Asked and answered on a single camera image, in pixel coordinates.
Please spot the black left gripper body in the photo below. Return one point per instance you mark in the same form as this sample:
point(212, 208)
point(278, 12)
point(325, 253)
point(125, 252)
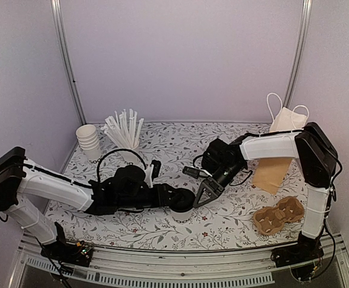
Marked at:
point(161, 198)

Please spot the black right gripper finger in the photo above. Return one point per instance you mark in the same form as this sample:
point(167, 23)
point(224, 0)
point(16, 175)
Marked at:
point(201, 188)
point(202, 198)

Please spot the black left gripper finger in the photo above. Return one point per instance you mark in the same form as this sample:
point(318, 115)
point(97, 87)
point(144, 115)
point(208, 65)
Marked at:
point(178, 194)
point(178, 206)

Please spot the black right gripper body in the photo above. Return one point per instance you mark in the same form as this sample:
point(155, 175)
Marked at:
point(214, 185)

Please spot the white paper coffee cup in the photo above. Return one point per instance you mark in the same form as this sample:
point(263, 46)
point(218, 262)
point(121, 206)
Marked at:
point(181, 217)

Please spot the black cup lid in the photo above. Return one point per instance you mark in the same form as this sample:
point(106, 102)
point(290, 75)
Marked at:
point(189, 202)

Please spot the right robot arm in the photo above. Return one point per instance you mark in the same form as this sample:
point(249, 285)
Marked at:
point(318, 160)

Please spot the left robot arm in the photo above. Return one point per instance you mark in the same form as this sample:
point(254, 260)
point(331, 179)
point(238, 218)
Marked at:
point(131, 187)

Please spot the floral tablecloth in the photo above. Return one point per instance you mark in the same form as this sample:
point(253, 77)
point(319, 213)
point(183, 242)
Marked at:
point(222, 224)

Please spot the brown paper bag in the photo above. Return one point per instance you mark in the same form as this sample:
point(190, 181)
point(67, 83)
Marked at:
point(274, 165)

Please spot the brown cardboard cup carrier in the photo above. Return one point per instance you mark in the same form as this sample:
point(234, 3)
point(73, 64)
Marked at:
point(271, 219)

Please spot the bundle of wrapped white straws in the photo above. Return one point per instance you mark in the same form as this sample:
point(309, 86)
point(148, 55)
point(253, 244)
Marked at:
point(123, 128)

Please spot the stack of white paper cups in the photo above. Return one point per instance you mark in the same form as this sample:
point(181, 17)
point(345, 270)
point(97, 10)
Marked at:
point(89, 141)

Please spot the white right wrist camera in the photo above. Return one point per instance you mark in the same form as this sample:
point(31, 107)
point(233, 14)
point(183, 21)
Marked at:
point(195, 172)

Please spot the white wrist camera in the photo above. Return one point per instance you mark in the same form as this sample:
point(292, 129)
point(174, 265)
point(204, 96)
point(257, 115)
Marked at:
point(195, 172)
point(152, 172)

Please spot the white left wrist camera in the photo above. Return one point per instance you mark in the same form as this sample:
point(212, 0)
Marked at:
point(152, 172)

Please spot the aluminium front rail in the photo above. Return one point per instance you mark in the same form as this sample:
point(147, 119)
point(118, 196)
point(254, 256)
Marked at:
point(123, 267)

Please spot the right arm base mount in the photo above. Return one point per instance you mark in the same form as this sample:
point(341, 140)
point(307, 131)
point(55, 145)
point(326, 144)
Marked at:
point(306, 249)

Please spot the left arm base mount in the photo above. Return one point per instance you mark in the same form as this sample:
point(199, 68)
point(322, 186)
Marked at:
point(79, 254)

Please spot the left aluminium frame post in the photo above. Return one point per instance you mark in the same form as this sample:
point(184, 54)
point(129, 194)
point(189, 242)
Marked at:
point(63, 46)

